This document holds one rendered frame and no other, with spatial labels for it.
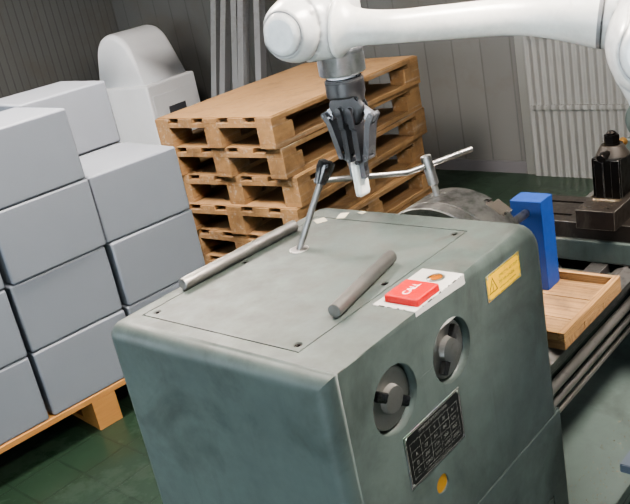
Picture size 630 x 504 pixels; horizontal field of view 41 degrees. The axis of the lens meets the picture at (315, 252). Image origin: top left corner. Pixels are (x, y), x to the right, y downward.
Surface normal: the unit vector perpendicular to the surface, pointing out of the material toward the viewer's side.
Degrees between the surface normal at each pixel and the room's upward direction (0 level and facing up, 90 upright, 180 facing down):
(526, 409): 90
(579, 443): 0
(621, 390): 0
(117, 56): 90
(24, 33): 90
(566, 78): 90
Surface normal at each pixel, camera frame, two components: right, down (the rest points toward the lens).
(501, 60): -0.65, 0.39
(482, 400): 0.75, 0.10
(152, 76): 0.68, -0.21
